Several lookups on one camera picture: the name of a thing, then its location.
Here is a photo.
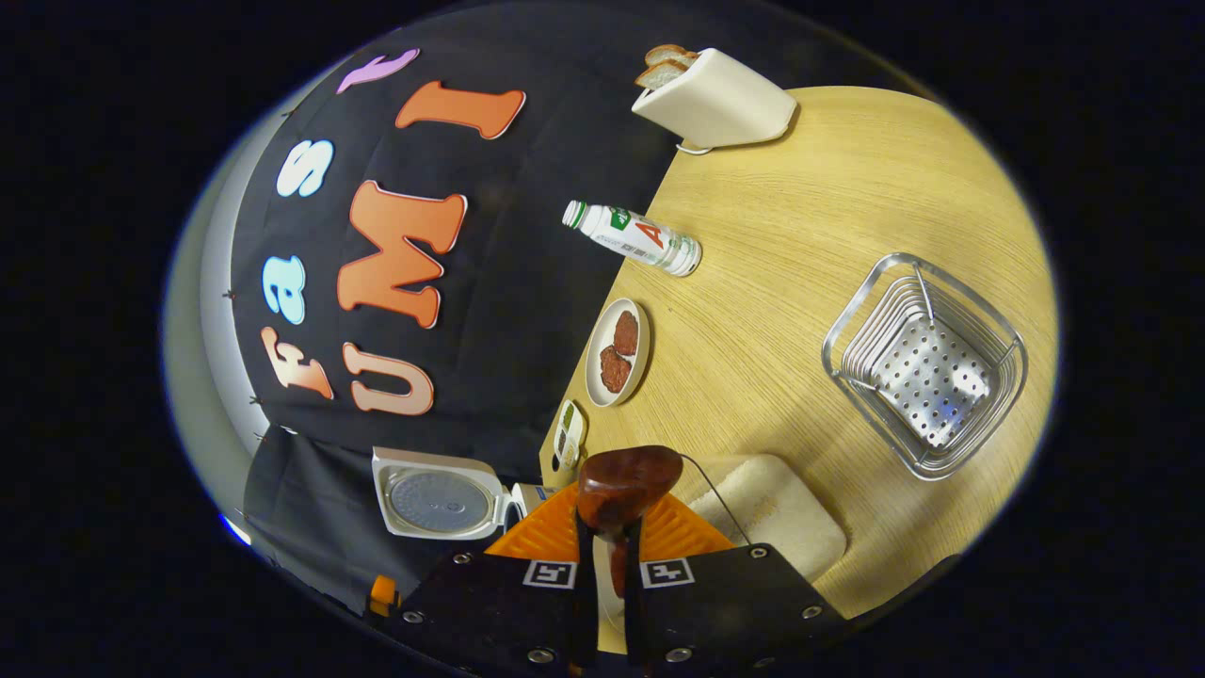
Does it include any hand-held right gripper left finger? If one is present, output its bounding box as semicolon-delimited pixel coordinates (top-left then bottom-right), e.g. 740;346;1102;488
395;480;599;678

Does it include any white round plate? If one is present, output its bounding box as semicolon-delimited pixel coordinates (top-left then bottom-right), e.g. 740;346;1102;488
585;298;651;408

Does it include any cream toaster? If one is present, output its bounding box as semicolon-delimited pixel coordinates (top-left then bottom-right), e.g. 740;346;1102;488
631;47;799;152

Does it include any black backdrop cloth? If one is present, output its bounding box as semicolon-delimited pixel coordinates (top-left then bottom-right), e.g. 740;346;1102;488
231;9;848;613

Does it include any beige tray of rice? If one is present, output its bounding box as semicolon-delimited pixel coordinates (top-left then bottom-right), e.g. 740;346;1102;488
687;454;848;585

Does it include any brown wooden spoon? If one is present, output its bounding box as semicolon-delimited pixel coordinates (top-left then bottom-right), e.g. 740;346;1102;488
576;445;684;604

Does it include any metal wire chopstick holder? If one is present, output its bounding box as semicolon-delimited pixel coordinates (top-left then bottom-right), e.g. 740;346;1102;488
821;252;1028;482

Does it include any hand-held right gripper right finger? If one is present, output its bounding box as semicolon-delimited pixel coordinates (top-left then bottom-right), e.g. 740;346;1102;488
626;490;848;674

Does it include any white divided bean dish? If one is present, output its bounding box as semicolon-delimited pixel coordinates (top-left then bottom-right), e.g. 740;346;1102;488
551;398;588;472

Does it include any white drink bottle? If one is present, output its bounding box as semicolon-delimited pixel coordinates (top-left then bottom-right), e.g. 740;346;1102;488
562;200;703;278

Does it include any white rice cooker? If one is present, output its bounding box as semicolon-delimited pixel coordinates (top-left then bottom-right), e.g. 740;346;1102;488
372;445;556;541

